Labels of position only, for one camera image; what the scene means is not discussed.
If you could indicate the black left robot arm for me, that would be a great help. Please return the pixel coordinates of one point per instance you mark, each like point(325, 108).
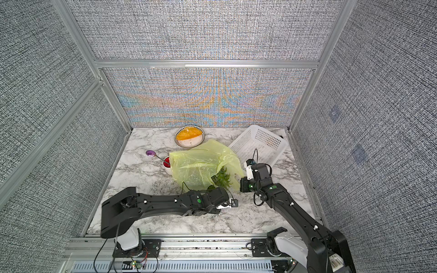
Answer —
point(121, 211)

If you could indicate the pineapple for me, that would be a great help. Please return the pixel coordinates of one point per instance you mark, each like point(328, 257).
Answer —
point(221, 179)

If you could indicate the white plastic basket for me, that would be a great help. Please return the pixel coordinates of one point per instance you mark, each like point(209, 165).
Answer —
point(259, 143)

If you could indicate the white mug with red liquid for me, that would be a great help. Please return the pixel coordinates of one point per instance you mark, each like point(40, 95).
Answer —
point(167, 166)

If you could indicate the patterned bowl with orange food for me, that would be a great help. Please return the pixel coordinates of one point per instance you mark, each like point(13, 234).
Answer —
point(189, 136)

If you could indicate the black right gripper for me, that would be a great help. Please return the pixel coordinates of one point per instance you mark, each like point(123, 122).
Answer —
point(243, 181)

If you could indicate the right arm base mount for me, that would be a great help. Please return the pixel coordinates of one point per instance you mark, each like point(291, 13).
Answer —
point(259, 249)

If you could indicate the yellow-green plastic bag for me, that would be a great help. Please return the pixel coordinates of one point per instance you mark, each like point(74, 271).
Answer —
point(195, 167)

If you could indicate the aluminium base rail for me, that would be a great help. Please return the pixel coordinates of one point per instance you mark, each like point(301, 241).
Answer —
point(179, 253)

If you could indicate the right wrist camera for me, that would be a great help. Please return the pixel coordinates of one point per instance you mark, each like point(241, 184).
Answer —
point(249, 171)

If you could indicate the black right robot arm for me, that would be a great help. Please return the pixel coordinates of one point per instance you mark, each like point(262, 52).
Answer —
point(320, 250)

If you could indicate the purple spoon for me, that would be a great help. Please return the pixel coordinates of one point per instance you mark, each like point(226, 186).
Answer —
point(153, 154)

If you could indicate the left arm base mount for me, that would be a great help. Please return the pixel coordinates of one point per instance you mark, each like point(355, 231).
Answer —
point(150, 248)

